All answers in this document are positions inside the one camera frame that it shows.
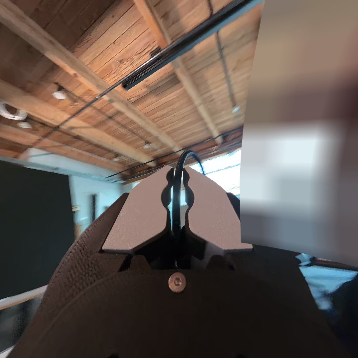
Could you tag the black ceiling light track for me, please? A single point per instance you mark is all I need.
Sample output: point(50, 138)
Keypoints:
point(167, 57)

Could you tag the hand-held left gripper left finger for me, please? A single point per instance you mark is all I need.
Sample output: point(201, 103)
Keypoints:
point(139, 218)

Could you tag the person's black printed shirt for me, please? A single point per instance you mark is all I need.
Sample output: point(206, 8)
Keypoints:
point(346, 313)

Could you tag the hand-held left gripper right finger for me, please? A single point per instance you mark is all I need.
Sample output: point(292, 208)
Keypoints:
point(212, 218)

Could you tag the black board on stand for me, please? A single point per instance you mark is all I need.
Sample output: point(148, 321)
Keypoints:
point(33, 223)

